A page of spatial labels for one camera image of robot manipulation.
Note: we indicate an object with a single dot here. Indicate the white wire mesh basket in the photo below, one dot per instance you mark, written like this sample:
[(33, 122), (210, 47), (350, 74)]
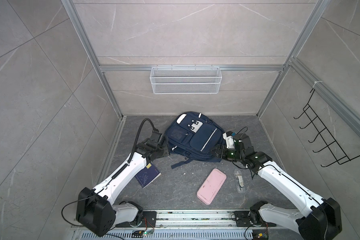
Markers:
[(185, 80)]

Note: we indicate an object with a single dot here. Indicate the slotted aluminium floor rail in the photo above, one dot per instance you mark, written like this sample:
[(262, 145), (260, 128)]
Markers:
[(200, 224)]

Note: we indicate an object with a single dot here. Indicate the navy blue student backpack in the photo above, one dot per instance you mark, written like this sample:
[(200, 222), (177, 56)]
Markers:
[(194, 136)]

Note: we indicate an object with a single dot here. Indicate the aluminium frame rails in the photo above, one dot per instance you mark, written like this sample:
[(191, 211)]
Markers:
[(270, 53)]

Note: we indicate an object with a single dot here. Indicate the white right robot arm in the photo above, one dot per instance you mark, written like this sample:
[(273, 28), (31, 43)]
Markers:
[(315, 218)]

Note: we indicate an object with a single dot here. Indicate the purple book yellow label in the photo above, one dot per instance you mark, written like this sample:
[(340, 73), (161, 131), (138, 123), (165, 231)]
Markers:
[(147, 175)]

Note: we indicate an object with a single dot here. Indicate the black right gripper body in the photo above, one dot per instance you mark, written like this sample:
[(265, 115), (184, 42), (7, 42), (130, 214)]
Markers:
[(230, 154)]

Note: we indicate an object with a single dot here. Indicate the pink pencil case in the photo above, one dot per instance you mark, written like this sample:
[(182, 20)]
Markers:
[(211, 186)]

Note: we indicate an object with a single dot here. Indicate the black wire hook rack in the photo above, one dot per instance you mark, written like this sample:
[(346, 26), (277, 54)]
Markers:
[(322, 132)]

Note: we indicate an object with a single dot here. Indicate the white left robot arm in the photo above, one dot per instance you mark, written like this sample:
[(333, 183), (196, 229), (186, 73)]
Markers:
[(96, 209)]

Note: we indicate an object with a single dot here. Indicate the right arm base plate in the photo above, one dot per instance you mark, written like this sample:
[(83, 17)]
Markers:
[(243, 219)]

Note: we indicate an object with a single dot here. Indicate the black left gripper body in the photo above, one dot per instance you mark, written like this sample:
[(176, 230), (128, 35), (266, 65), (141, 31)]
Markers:
[(164, 151)]

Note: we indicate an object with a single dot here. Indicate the clear plastic ruler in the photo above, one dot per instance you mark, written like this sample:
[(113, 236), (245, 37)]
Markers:
[(239, 181)]

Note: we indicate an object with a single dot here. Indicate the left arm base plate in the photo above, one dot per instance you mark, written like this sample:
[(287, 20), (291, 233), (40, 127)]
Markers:
[(149, 219)]

